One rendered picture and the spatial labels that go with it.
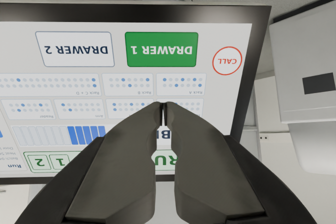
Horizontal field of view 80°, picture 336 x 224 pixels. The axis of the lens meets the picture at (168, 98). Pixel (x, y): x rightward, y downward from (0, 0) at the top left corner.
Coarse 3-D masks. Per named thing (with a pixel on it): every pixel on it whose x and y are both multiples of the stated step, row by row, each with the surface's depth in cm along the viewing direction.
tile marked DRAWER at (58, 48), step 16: (48, 32) 25; (64, 32) 25; (80, 32) 25; (96, 32) 25; (48, 48) 26; (64, 48) 26; (80, 48) 26; (96, 48) 26; (112, 48) 26; (48, 64) 27; (64, 64) 27; (80, 64) 27; (96, 64) 27; (112, 64) 27
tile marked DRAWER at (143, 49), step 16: (128, 32) 25; (144, 32) 25; (160, 32) 25; (176, 32) 25; (192, 32) 26; (128, 48) 26; (144, 48) 26; (160, 48) 26; (176, 48) 26; (192, 48) 27; (128, 64) 27; (144, 64) 27; (160, 64) 27; (176, 64) 28; (192, 64) 28
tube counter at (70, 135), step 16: (16, 128) 32; (32, 128) 32; (48, 128) 32; (64, 128) 32; (80, 128) 32; (96, 128) 32; (32, 144) 33; (48, 144) 33; (64, 144) 33; (80, 144) 34
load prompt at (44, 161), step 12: (24, 156) 34; (36, 156) 35; (48, 156) 35; (60, 156) 35; (72, 156) 35; (156, 156) 35; (168, 156) 36; (36, 168) 36; (48, 168) 36; (60, 168) 36; (156, 168) 37; (168, 168) 37
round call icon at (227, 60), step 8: (216, 48) 27; (224, 48) 27; (232, 48) 27; (240, 48) 27; (216, 56) 27; (224, 56) 27; (232, 56) 27; (240, 56) 27; (216, 64) 28; (224, 64) 28; (232, 64) 28; (240, 64) 28; (216, 72) 28; (224, 72) 28; (232, 72) 28; (240, 72) 28
